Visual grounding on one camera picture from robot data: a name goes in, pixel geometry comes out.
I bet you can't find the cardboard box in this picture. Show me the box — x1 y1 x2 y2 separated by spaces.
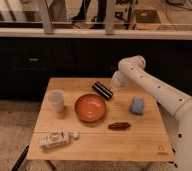
132 9 165 30

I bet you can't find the brown sausage toy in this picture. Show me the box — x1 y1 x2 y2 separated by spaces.
108 122 131 130

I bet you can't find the blue sponge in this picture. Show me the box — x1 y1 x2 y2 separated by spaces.
130 98 145 115

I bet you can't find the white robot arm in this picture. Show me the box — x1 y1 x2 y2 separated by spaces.
111 55 192 171

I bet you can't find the orange bowl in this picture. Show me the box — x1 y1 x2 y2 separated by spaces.
75 94 107 122

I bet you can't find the wooden table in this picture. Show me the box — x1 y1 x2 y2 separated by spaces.
27 78 174 162

